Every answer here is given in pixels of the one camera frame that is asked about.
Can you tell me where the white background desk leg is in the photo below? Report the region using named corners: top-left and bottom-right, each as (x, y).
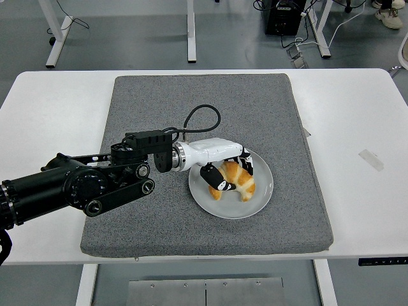
top-left (45, 0), bottom-right (75, 69)
top-left (186, 0), bottom-right (196, 64)
top-left (309, 0), bottom-right (334, 59)

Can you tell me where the pale grey round plate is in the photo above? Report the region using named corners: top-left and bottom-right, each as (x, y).
top-left (188, 145), bottom-right (275, 220)

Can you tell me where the person's foot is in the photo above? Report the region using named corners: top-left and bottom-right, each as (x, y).
top-left (374, 8), bottom-right (404, 30)
top-left (371, 0), bottom-right (405, 10)

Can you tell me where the white cable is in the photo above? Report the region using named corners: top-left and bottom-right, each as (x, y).
top-left (295, 0), bottom-right (364, 48)

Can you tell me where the thin black floor cable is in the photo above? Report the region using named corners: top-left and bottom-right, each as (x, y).
top-left (47, 15), bottom-right (89, 36)

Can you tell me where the clear tape strip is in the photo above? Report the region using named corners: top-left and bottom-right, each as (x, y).
top-left (358, 149), bottom-right (385, 172)

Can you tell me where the white table leg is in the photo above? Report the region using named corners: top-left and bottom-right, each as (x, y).
top-left (75, 263), bottom-right (98, 306)
top-left (312, 259), bottom-right (339, 306)

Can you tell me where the grey speckled square mat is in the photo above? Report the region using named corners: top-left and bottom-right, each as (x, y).
top-left (78, 73), bottom-right (335, 258)

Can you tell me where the white chair edge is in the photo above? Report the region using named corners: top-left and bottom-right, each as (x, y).
top-left (398, 31), bottom-right (408, 69)

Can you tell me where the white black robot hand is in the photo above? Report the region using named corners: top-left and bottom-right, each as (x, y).
top-left (184, 137), bottom-right (255, 193)

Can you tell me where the golden croissant bread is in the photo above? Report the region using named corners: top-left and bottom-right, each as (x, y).
top-left (208, 161), bottom-right (256, 203)

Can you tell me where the grey foot pedal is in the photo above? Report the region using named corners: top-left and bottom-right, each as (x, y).
top-left (286, 45), bottom-right (309, 69)

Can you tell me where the grey metal plate with screws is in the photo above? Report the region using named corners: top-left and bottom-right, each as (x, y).
top-left (127, 277), bottom-right (285, 306)

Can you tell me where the black equipment box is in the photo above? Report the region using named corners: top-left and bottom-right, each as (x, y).
top-left (264, 0), bottom-right (307, 36)

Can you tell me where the black table control panel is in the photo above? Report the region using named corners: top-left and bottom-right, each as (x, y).
top-left (357, 256), bottom-right (408, 266)

